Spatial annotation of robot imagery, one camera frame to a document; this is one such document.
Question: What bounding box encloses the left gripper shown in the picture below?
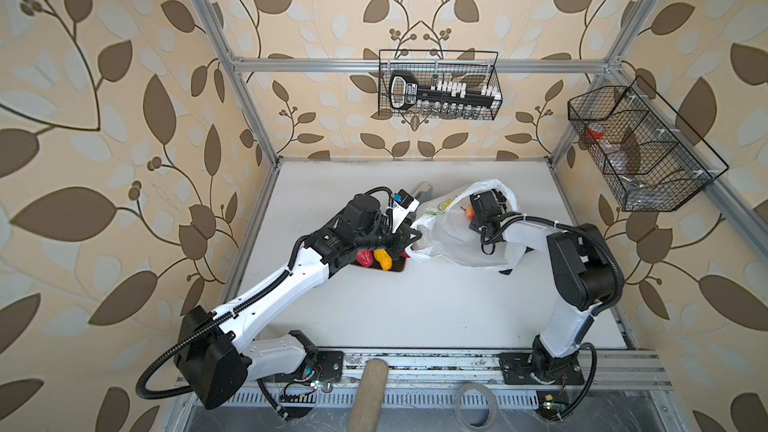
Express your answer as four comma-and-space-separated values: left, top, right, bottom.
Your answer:
353, 211, 425, 260

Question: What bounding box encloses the small fake peach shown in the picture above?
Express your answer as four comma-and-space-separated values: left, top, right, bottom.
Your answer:
464, 205, 475, 221

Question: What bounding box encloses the white plastic bag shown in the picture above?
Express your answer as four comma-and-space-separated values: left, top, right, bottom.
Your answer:
406, 179, 527, 270

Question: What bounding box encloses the red fake strawberry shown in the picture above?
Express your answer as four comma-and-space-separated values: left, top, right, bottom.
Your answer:
355, 250, 374, 268

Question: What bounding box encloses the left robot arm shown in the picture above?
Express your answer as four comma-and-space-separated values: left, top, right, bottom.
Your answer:
135, 187, 421, 410

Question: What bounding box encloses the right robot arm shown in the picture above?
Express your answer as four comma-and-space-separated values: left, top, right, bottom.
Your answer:
469, 189, 625, 422

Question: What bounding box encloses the black square plate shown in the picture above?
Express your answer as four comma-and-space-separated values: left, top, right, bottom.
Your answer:
353, 251, 409, 272

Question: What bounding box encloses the black socket tool set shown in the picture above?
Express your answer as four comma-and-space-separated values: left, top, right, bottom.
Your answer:
384, 70, 503, 111

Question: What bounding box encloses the red item in basket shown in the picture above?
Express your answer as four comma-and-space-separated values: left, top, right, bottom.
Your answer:
584, 122, 606, 142

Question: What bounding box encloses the cardboard tube roll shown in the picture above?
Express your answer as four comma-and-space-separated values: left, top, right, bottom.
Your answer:
347, 359, 389, 432

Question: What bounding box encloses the tape roll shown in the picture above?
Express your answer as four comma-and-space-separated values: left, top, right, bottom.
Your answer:
453, 383, 500, 432

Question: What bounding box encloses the rear wire basket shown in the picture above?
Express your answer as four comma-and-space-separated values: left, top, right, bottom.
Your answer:
378, 48, 503, 121

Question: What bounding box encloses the side wire basket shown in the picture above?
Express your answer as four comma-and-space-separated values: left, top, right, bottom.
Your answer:
567, 76, 729, 213

